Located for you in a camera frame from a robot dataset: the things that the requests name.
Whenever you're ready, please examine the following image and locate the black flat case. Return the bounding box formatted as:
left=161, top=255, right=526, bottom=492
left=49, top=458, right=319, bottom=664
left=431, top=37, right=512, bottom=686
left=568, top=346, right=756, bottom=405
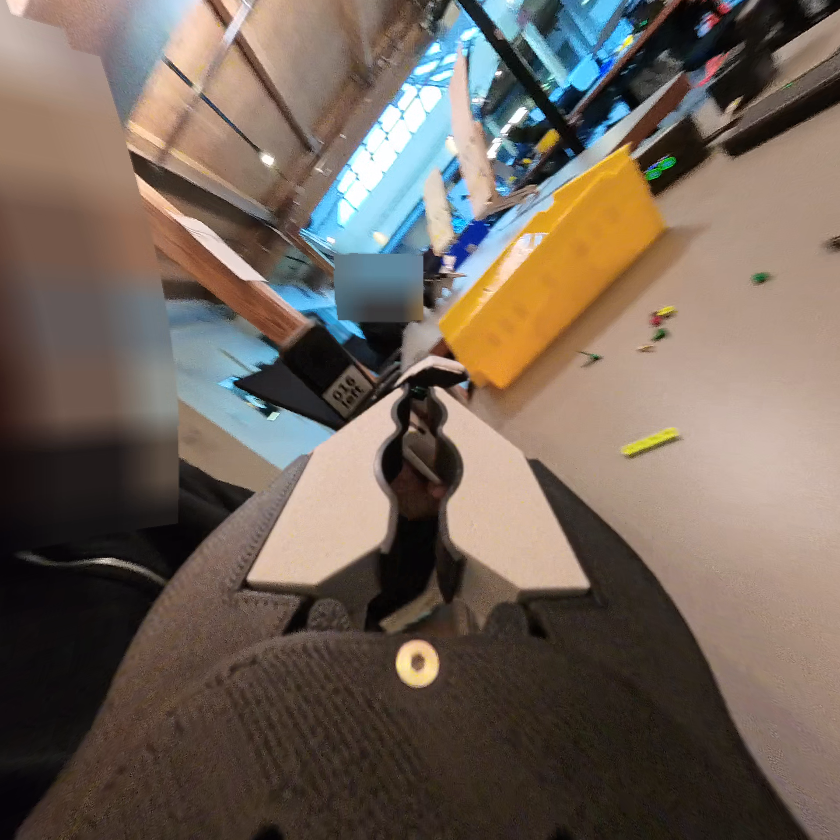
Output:
left=722, top=66, right=840, bottom=157

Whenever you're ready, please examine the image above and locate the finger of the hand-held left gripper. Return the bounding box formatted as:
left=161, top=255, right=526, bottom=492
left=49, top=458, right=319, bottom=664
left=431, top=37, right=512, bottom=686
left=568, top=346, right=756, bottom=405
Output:
left=394, top=356, right=471, bottom=393

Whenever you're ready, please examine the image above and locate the black flat panel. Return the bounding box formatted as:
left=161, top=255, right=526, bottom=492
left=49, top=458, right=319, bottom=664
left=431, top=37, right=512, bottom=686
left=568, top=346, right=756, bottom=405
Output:
left=235, top=357, right=342, bottom=431

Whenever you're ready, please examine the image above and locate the tall printed sign board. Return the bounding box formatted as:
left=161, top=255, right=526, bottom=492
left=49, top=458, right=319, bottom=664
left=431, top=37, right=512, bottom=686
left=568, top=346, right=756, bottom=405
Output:
left=448, top=49, right=497, bottom=217

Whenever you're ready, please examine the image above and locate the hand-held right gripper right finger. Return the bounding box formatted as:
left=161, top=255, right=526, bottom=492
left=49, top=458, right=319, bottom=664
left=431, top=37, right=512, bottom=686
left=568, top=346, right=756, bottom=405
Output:
left=428, top=387, right=592, bottom=630

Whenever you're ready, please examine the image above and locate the black box with green lights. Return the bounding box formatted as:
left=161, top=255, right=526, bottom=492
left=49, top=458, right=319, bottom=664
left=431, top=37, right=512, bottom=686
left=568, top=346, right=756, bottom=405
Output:
left=633, top=118, right=710, bottom=194

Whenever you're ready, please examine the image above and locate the wooden diagonal beam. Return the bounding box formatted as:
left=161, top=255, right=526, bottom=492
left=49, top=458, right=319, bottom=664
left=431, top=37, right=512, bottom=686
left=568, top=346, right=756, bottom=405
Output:
left=134, top=174, right=312, bottom=345

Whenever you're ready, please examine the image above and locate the white paper notice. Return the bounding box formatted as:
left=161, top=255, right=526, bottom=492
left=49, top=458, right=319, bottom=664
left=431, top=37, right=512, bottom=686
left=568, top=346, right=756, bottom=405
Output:
left=172, top=213, right=266, bottom=283

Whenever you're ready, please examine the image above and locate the lime flat toy bar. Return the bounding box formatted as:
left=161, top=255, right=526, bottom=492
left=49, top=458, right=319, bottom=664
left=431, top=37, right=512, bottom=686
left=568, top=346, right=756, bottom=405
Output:
left=620, top=428, right=680, bottom=458

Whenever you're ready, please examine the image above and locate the person's left hand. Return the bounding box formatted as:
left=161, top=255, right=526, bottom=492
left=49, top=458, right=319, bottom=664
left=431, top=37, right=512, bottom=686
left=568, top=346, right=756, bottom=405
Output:
left=392, top=462, right=447, bottom=519

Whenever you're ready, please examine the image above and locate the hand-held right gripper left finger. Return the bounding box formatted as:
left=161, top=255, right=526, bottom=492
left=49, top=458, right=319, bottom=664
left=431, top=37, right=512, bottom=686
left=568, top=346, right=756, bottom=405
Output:
left=246, top=387, right=409, bottom=627

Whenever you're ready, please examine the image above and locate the short printed sign board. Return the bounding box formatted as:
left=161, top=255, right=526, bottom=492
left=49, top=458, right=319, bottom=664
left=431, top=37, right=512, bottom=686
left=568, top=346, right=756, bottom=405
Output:
left=423, top=169, right=455, bottom=253

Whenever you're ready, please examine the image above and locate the yellow plastic bin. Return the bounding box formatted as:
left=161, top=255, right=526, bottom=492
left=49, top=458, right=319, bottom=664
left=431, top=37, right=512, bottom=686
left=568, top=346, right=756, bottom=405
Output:
left=438, top=144, right=667, bottom=389

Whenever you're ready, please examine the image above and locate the black steel column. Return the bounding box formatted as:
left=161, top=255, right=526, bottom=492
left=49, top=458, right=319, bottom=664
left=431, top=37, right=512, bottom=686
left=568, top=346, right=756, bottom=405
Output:
left=456, top=0, right=585, bottom=155

